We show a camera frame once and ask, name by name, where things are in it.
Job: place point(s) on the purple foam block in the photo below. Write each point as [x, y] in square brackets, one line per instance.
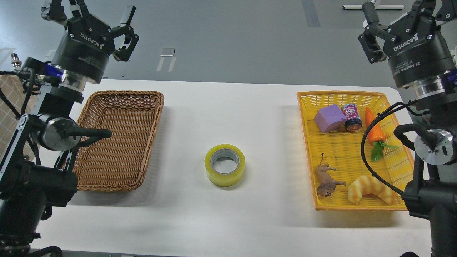
[329, 118]

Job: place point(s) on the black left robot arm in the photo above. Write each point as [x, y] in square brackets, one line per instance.
[37, 167]

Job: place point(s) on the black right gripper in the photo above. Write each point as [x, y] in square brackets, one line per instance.
[420, 50]

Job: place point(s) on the white office chair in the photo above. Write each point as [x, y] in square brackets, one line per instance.
[453, 53]

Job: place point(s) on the beige checkered cloth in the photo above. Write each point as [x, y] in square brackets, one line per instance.
[13, 90]

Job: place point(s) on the toy croissant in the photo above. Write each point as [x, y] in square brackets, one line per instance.
[365, 185]

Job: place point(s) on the small pink labelled jar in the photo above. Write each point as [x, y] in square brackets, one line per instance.
[353, 120]

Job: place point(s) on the yellow tape roll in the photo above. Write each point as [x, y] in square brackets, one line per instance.
[225, 164]

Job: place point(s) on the brown wicker basket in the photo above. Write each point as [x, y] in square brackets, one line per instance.
[118, 163]

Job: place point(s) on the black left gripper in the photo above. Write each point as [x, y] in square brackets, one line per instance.
[82, 49]

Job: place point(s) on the orange toy carrot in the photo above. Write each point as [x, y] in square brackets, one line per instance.
[376, 137]

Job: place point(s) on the brown toy lion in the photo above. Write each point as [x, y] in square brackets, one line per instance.
[327, 185]

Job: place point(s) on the yellow plastic basket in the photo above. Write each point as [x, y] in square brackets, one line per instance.
[341, 149]

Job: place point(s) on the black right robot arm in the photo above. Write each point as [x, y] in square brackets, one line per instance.
[434, 144]

